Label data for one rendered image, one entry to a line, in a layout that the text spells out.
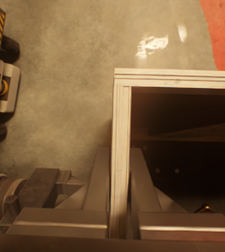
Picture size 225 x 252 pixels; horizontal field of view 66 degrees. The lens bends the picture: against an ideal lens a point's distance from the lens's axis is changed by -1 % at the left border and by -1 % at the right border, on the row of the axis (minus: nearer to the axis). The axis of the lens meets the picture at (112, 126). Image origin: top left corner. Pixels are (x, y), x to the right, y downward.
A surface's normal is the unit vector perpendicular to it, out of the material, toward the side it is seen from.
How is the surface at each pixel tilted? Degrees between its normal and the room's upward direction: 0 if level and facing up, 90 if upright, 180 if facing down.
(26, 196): 71
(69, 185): 19
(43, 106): 0
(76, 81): 0
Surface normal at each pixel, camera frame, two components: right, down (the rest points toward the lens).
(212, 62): -0.02, 0.09
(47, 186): 0.02, -0.91
